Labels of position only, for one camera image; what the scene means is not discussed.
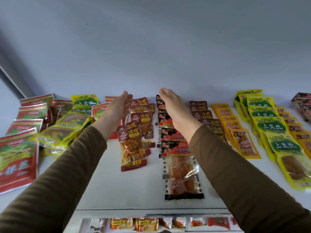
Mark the person's right hand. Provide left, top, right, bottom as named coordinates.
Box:
left=159, top=88, right=196, bottom=126

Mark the person's left hand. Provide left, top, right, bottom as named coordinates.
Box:
left=101, top=91, right=133, bottom=125

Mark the person's right forearm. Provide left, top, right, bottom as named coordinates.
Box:
left=175, top=116, right=311, bottom=233

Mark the person's left forearm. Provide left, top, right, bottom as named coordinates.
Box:
left=0, top=115, right=122, bottom=233

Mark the row of dark red packets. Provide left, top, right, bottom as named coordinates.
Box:
left=190, top=100, right=229, bottom=144

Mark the row of maroon snack packets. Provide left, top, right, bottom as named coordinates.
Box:
left=117, top=97, right=156, bottom=172

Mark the pile of yellow green packets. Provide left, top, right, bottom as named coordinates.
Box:
left=30, top=94, right=100, bottom=158

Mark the row of black red packets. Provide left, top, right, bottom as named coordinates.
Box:
left=155, top=94, right=205, bottom=201

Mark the row of yellow orange packets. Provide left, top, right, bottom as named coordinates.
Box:
left=210, top=103, right=262, bottom=160

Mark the orange noodle packet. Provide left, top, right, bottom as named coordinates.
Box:
left=110, top=218, right=133, bottom=230
left=135, top=218, right=159, bottom=232

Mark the row of red green packets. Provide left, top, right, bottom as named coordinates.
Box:
left=0, top=93, right=122, bottom=195

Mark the row of yellow brown packets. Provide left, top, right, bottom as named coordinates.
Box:
left=276, top=105, right=311, bottom=160

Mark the row of yellow green packets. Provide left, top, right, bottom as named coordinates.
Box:
left=234, top=89, right=311, bottom=191

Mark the red snack packet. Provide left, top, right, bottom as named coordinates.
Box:
left=208, top=217, right=231, bottom=230

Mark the stack of dark brown packets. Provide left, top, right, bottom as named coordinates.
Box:
left=291, top=93, right=311, bottom=123

